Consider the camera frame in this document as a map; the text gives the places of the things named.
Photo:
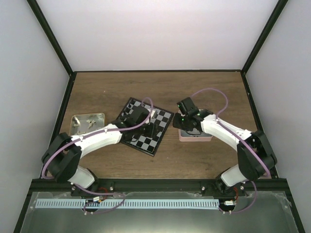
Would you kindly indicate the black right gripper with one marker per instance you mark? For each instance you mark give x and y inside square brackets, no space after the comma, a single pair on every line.
[176,122]

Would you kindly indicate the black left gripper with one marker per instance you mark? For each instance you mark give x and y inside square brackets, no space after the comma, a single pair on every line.
[149,133]

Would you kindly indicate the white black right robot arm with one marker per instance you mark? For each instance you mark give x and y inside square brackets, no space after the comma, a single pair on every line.
[255,155]

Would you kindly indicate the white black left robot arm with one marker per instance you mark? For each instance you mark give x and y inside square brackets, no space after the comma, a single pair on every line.
[62,158]

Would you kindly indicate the white chess pieces in tray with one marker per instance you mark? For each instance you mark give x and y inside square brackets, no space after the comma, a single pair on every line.
[84,123]

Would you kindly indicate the black and white chessboard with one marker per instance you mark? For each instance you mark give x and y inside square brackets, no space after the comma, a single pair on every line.
[147,137]

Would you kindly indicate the pink rimmed metal tray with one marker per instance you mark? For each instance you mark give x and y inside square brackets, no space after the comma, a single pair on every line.
[193,136]

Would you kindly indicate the orange rimmed metal tray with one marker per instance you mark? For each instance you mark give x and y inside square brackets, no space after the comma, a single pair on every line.
[98,117]

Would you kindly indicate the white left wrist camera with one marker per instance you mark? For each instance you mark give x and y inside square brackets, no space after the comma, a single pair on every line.
[153,114]

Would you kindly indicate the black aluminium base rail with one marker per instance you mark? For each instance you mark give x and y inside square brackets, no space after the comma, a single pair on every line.
[206,187]

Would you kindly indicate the light blue slotted cable duct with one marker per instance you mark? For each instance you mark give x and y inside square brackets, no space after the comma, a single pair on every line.
[129,204]

